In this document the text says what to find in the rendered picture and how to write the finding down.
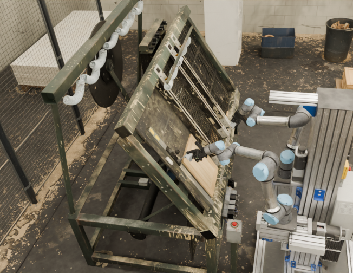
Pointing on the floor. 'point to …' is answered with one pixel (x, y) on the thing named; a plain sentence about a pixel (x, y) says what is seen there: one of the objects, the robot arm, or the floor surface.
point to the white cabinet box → (224, 29)
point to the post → (234, 258)
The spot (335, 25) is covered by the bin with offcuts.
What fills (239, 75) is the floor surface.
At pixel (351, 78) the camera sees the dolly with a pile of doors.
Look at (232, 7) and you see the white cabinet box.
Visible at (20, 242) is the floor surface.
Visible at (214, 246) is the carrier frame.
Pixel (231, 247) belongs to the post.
